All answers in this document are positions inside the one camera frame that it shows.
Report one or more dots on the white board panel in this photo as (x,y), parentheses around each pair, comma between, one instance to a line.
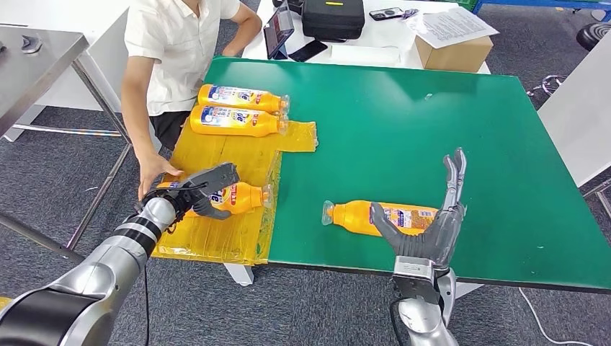
(577,110)

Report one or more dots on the blue shelf frame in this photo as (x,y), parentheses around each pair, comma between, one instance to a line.
(549,3)

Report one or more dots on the person's right forearm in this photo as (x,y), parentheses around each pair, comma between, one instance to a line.
(136,129)

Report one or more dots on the steel table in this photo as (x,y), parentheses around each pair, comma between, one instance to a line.
(28,79)

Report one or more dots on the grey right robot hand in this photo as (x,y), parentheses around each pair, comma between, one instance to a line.
(436,239)

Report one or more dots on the black smartphone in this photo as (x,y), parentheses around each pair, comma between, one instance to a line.
(308,50)

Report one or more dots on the black carry case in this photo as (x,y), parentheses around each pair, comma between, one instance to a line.
(334,20)

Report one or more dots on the black tablet on stand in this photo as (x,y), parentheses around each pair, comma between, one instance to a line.
(278,31)

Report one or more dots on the orange detergent bottle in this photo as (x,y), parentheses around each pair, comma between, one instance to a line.
(353,217)
(238,98)
(234,121)
(243,198)

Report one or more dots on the brown cardboard box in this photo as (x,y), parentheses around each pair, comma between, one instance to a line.
(453,57)

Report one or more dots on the person's left forearm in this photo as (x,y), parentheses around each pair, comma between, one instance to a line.
(244,33)

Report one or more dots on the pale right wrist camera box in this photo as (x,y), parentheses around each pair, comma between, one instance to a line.
(413,270)

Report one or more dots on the yellow taped cardboard mat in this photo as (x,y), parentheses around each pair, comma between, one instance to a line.
(224,239)

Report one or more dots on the purple key bunch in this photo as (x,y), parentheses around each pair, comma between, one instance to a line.
(410,14)

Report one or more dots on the person's right hand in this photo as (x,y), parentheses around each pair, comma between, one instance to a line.
(155,172)

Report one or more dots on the green plastic crate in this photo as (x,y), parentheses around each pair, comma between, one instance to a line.
(468,4)

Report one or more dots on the smartphone in dark case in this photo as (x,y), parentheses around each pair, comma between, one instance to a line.
(385,13)

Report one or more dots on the black device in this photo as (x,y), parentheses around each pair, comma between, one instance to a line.
(290,5)

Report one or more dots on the black round stool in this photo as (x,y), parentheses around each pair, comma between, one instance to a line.
(594,36)

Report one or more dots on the metal furniture legs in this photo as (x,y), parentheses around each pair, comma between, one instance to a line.
(596,186)

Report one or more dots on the white table foot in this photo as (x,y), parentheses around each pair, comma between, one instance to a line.
(241,274)
(468,289)

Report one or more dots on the printed paper sheet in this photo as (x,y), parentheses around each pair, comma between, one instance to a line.
(453,27)

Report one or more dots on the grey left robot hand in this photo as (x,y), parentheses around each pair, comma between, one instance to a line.
(205,179)

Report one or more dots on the person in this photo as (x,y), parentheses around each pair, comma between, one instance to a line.
(167,48)

